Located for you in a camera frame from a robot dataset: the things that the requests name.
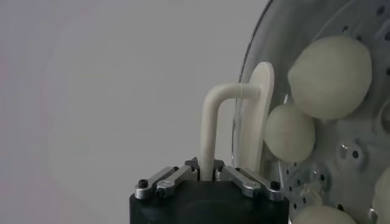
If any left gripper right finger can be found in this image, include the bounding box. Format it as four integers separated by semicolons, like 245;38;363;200
214;159;283;202

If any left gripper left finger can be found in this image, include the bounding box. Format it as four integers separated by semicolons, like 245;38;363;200
135;158;200;200

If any white steamed baozi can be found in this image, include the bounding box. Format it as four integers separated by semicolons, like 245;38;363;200
263;103;316;164
287;35;373;121
292;205;357;224
371;173;390;224

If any glass lid with cream handle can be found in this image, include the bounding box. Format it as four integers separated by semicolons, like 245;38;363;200
199;0;390;224

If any perforated steel steamer basket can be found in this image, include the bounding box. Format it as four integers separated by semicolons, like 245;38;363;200
240;0;390;224

